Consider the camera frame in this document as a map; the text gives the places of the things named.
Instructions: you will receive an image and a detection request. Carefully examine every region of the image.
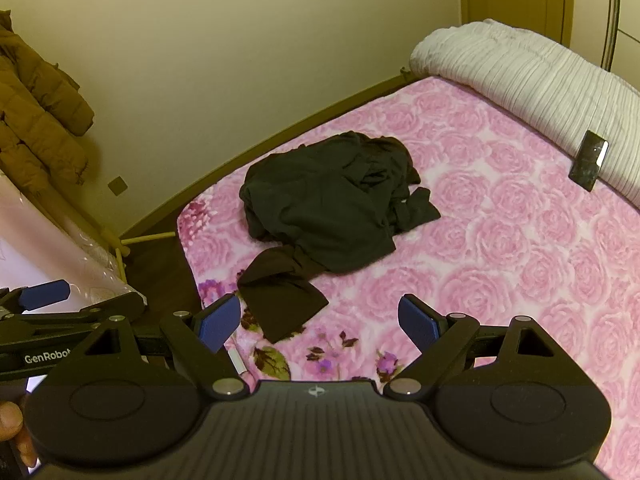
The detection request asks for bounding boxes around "black smartphone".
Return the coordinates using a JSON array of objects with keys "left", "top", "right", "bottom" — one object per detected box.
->
[{"left": 569, "top": 130, "right": 610, "bottom": 192}]

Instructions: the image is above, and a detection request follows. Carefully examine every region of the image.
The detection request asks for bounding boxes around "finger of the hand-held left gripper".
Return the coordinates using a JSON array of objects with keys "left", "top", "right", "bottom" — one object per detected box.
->
[
  {"left": 0, "top": 279, "right": 72, "bottom": 313},
  {"left": 0, "top": 291, "right": 149, "bottom": 336}
]

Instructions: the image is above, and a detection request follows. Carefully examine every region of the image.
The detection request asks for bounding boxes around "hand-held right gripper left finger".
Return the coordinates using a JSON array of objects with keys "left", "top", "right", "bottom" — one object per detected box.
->
[{"left": 54, "top": 294, "right": 248, "bottom": 402}]

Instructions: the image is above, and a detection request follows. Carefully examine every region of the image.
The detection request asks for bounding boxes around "person's left hand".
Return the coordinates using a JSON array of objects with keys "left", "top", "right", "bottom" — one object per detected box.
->
[{"left": 0, "top": 394, "right": 40, "bottom": 470}]

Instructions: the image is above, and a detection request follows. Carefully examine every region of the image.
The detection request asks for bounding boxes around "dark brown thin garment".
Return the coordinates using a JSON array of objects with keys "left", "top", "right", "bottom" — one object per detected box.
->
[{"left": 236, "top": 246, "right": 330, "bottom": 345}]

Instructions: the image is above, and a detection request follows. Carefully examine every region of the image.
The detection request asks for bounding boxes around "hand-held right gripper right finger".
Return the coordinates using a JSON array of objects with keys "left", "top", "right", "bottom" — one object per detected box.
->
[{"left": 383, "top": 294, "right": 587, "bottom": 402}]

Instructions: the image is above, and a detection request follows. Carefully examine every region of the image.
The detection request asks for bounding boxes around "pink plastic-covered bundle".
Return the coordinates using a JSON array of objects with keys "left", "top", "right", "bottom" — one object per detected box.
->
[{"left": 0, "top": 167, "right": 149, "bottom": 317}]

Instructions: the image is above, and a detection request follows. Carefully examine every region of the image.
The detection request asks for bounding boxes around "brown padded coat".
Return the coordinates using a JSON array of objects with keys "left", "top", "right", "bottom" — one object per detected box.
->
[{"left": 0, "top": 9, "right": 96, "bottom": 188}]

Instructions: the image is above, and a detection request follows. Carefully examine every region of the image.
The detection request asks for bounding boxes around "black sweater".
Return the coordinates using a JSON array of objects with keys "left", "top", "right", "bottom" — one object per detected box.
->
[{"left": 239, "top": 131, "right": 442, "bottom": 275}]

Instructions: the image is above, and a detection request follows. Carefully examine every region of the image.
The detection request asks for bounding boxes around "white striped quilt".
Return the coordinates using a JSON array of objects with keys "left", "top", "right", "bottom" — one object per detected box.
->
[{"left": 409, "top": 19, "right": 640, "bottom": 207}]

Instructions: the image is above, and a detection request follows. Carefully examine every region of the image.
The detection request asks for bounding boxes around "pink rose-print blanket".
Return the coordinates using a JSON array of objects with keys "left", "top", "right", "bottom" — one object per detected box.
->
[{"left": 176, "top": 76, "right": 640, "bottom": 476}]

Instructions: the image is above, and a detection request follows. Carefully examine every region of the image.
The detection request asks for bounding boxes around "small white tube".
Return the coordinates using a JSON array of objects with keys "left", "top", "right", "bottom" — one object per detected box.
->
[{"left": 226, "top": 339, "right": 249, "bottom": 377}]

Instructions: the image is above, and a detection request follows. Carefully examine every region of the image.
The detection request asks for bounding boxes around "wardrobe with black trim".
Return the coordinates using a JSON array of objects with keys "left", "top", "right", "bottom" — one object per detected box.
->
[{"left": 601, "top": 0, "right": 640, "bottom": 77}]

